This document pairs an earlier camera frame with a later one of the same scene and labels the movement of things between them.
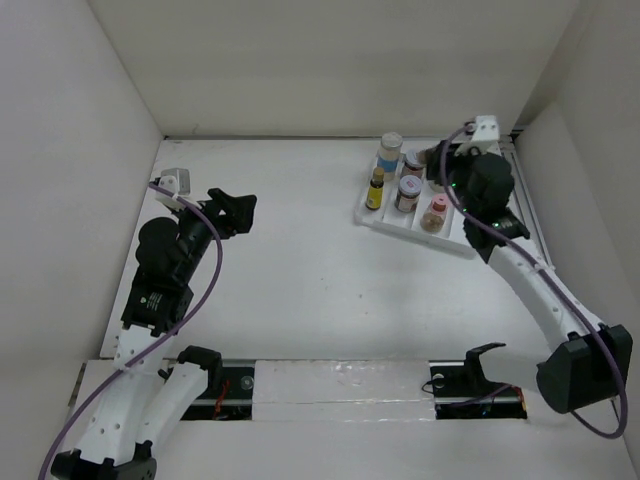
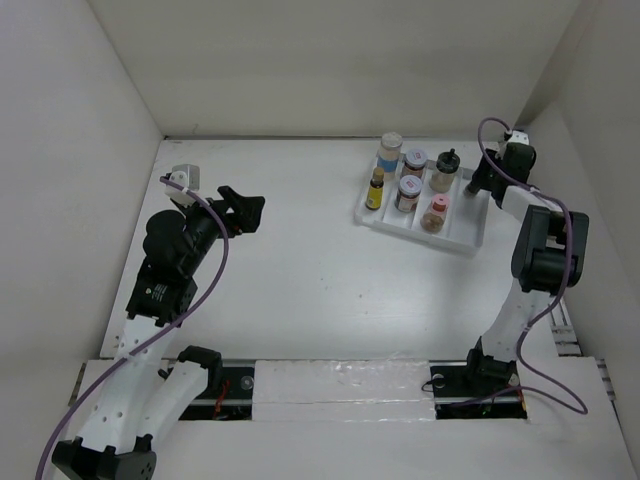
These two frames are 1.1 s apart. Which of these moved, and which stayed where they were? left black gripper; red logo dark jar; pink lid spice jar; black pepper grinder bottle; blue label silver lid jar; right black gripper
Moved: right black gripper; black pepper grinder bottle
Stayed: blue label silver lid jar; red logo dark jar; pink lid spice jar; left black gripper
